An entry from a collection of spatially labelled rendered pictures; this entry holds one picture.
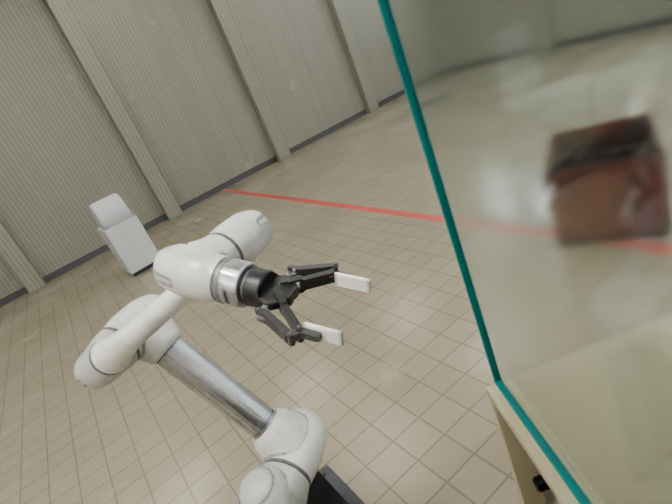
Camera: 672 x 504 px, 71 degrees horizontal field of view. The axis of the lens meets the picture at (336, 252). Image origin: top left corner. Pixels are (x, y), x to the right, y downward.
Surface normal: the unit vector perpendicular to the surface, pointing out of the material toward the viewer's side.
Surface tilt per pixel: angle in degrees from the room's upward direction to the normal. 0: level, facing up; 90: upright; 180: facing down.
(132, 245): 90
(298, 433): 58
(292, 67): 90
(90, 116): 90
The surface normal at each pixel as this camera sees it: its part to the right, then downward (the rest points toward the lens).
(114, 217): 0.51, -0.03
